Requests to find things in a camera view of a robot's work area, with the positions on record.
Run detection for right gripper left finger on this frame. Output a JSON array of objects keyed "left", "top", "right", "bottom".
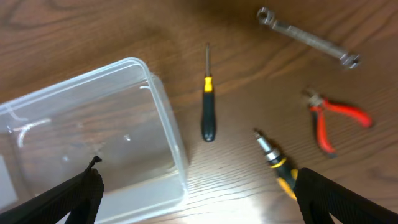
[{"left": 1, "top": 156, "right": 104, "bottom": 224}]

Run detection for red handled pliers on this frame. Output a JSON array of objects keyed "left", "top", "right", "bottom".
[{"left": 303, "top": 89, "right": 374, "bottom": 158}]

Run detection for silver combination wrench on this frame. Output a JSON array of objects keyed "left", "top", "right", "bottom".
[{"left": 256, "top": 7, "right": 360, "bottom": 69}]

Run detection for slim yellow black screwdriver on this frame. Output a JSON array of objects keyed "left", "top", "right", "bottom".
[{"left": 201, "top": 44, "right": 216, "bottom": 142}]

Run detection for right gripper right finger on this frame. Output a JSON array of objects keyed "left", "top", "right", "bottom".
[{"left": 294, "top": 168, "right": 397, "bottom": 224}]

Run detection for clear plastic container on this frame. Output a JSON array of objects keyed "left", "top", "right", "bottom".
[{"left": 1, "top": 57, "right": 188, "bottom": 223}]

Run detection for stubby yellow black screwdriver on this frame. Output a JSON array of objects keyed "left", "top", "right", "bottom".
[{"left": 254, "top": 129, "right": 299, "bottom": 200}]

